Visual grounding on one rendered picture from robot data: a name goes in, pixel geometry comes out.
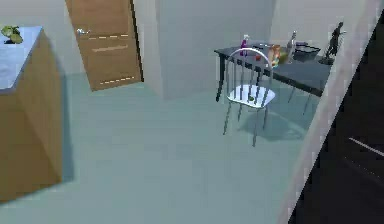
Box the brown wooden room door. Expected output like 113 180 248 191
64 0 144 92

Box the clear glass bottle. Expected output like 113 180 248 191
286 30 298 64

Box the black pan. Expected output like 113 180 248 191
293 41 322 63

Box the brown wooden cabinet grey top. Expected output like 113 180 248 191
0 26 64 204

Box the black dining table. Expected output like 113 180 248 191
213 43 334 103

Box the orange food box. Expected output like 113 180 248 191
268 44 283 69

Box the dark figure statue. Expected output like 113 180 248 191
319 21 347 66

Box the white spindle-back chair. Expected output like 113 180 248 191
222 47 277 148

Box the green house plant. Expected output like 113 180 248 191
0 25 24 45

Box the purple spray bottle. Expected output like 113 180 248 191
240 34 250 57

